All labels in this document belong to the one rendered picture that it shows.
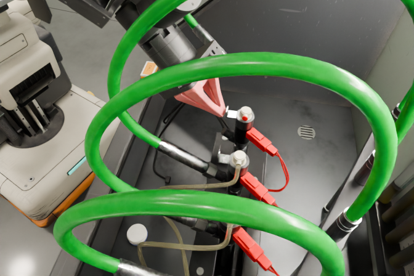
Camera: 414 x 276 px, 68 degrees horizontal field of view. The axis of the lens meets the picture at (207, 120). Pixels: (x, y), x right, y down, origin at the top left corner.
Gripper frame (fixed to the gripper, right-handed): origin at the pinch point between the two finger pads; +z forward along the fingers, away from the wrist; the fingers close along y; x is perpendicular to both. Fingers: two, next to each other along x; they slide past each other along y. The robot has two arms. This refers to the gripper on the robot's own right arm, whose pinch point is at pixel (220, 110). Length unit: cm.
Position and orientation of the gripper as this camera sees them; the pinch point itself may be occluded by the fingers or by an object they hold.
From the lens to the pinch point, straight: 47.4
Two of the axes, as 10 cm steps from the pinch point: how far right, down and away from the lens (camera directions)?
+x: 4.4, -6.8, 5.8
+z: 6.1, 7.0, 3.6
